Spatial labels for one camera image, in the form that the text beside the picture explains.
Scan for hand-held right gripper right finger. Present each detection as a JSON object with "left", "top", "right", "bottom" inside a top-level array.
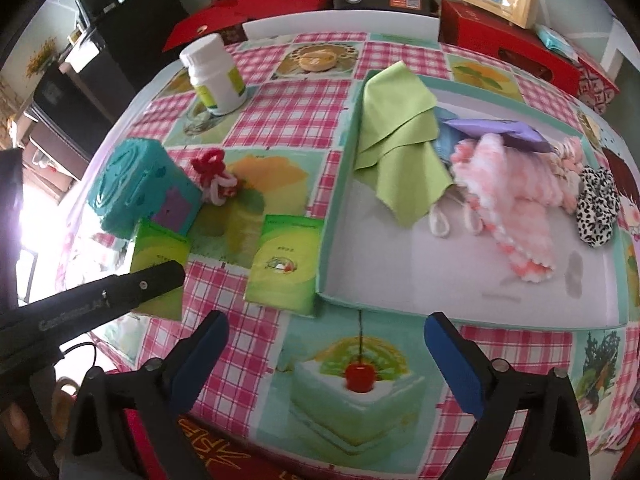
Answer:
[{"left": 424, "top": 311, "right": 588, "bottom": 480}]

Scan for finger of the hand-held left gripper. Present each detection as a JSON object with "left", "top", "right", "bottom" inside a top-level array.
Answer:
[{"left": 97, "top": 260, "right": 187, "bottom": 313}]

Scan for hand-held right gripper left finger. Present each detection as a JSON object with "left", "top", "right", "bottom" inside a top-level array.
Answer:
[{"left": 60, "top": 310, "right": 231, "bottom": 480}]

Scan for white tray teal rim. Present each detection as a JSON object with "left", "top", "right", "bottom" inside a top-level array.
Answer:
[{"left": 315, "top": 67, "right": 636, "bottom": 333}]

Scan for pink white fluffy towel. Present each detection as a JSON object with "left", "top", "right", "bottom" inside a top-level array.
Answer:
[{"left": 429, "top": 136, "right": 586, "bottom": 283}]

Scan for leopard print scrunchie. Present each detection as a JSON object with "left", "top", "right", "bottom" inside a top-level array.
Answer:
[{"left": 575, "top": 167, "right": 621, "bottom": 248}]

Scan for light blue cloth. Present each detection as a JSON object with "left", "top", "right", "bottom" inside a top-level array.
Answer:
[{"left": 432, "top": 107, "right": 471, "bottom": 171}]

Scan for pale pink scrunchie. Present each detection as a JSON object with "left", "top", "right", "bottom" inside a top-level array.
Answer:
[{"left": 547, "top": 136, "right": 586, "bottom": 211}]

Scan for purple packet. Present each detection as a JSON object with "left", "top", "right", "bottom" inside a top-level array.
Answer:
[{"left": 444, "top": 118, "right": 553, "bottom": 153}]

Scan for green cloth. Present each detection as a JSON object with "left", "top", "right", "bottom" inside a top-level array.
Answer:
[{"left": 354, "top": 61, "right": 455, "bottom": 227}]

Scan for person's left hand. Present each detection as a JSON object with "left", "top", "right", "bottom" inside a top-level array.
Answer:
[{"left": 0, "top": 377, "right": 76, "bottom": 456}]

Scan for green packet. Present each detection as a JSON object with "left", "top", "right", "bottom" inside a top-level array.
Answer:
[
  {"left": 129, "top": 217, "right": 193, "bottom": 321},
  {"left": 243, "top": 214, "right": 323, "bottom": 318}
]

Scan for red box gold print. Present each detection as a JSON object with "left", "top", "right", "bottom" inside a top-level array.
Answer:
[{"left": 120, "top": 407, "right": 291, "bottom": 480}]

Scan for teal box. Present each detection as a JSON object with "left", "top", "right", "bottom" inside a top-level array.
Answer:
[{"left": 86, "top": 137, "right": 203, "bottom": 237}]

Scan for red pink flower knot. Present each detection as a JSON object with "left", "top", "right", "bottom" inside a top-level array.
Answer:
[{"left": 190, "top": 147, "right": 241, "bottom": 206}]

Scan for low black box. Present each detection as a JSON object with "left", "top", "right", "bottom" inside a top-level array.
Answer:
[{"left": 57, "top": 52, "right": 136, "bottom": 131}]

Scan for white plastic bottle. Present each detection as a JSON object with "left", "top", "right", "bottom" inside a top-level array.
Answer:
[{"left": 179, "top": 33, "right": 247, "bottom": 117}]

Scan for beige curtain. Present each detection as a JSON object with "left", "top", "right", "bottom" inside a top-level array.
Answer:
[{"left": 0, "top": 75, "right": 31, "bottom": 126}]

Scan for tall black cabinet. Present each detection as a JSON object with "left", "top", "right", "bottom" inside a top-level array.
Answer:
[{"left": 80, "top": 0, "right": 191, "bottom": 91}]

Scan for yellow flowers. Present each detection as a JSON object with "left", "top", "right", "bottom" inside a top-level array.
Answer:
[{"left": 25, "top": 35, "right": 58, "bottom": 76}]

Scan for red flat box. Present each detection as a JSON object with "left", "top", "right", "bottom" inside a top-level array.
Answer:
[{"left": 164, "top": 0, "right": 358, "bottom": 52}]

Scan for red cardboard box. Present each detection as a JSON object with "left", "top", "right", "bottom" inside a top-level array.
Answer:
[{"left": 439, "top": 0, "right": 583, "bottom": 97}]

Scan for light blue pack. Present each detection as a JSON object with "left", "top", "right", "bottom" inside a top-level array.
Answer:
[{"left": 535, "top": 24, "right": 581, "bottom": 63}]

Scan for thin black cable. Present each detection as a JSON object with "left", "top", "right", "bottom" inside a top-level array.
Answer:
[{"left": 57, "top": 341, "right": 101, "bottom": 368}]

